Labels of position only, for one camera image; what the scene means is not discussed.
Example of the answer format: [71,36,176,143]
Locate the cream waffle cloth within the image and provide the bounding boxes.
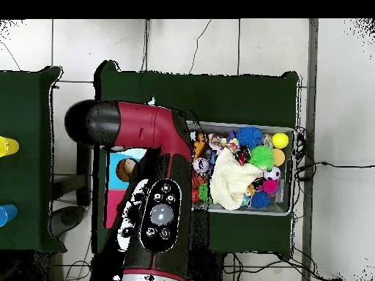
[209,147,264,211]

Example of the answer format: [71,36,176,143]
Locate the wooden box with three holes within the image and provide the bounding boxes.
[104,147,147,229]

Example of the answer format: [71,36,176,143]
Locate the orange plastic comb block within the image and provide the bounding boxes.
[193,132,208,160]

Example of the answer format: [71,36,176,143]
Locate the black power cable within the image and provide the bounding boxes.
[295,160,375,180]

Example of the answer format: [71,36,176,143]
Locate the large blue spiky ball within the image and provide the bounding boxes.
[235,126,264,149]

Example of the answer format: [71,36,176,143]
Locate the shallow metal mesh bin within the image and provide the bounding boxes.
[187,120,295,217]

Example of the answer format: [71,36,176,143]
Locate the white baseball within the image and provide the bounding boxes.
[193,157,210,175]

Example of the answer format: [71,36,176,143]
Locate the yellow plastic cup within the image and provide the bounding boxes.
[0,135,21,158]

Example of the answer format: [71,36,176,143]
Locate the large green spiky ball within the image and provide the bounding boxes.
[248,145,275,171]

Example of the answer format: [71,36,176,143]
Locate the plain yellow ball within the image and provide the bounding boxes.
[271,132,290,149]

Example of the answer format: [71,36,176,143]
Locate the grey round floor base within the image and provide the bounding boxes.
[48,205,86,239]

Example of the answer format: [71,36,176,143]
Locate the pink spiky ball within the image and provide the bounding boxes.
[261,178,280,195]

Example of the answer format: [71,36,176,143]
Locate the colourful patterned cloth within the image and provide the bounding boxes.
[207,132,240,153]

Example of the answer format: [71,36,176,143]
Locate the blue plastic cup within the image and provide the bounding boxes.
[0,203,19,228]

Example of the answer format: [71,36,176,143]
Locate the pale orange ball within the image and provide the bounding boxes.
[272,148,286,167]

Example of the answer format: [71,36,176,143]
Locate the small soccer ball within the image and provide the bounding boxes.
[263,166,282,181]

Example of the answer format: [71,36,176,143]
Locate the dark green tablecloth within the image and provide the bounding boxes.
[92,59,300,259]
[0,65,67,253]

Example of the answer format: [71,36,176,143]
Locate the black upright panel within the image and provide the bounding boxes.
[76,143,93,207]

